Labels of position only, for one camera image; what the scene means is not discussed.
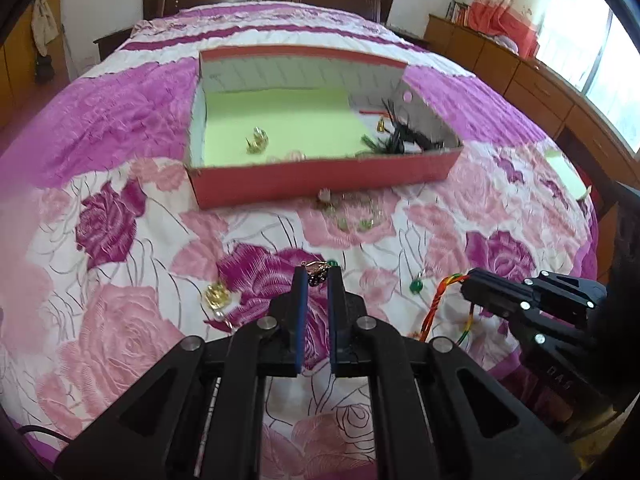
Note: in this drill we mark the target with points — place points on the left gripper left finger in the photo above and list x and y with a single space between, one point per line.
197 413

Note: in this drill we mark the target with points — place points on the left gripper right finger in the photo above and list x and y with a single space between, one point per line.
436 413

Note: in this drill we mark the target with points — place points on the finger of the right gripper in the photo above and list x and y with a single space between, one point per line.
510 297

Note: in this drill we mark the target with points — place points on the green bead pendant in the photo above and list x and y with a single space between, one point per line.
416 286

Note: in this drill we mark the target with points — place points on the gold pearl brooch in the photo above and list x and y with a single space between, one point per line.
216 299

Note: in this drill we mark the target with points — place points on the black ribbon hair clip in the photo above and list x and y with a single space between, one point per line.
400 137

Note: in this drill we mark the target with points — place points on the small dark crystal earring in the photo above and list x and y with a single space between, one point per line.
317 271

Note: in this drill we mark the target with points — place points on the pink flower hair clip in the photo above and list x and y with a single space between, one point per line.
292 156

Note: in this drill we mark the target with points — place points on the gold flower earring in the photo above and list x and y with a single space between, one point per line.
258 143

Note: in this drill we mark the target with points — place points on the green paper sheet on bed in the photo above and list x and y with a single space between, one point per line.
568 174

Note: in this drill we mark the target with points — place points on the wooden dresser cabinet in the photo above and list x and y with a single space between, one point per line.
536 91

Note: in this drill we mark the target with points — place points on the floral pink purple bedspread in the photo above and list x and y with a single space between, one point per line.
105 255

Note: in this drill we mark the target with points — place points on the window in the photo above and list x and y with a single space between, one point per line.
585 44

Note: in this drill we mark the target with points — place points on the floral cream red curtain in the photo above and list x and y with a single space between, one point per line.
518 20

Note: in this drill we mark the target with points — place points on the green paper sheet in box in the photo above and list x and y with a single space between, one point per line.
318 122

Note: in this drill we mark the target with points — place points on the pink cardboard shoebox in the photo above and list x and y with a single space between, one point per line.
368 79

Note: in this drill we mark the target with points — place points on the wooden wardrobe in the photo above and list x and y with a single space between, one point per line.
22 97

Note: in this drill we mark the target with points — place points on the black hanging bag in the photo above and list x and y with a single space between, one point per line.
44 70

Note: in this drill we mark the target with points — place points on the left nightstand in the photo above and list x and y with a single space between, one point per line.
110 43

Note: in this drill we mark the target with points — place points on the hanging beige cloth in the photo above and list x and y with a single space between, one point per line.
44 27

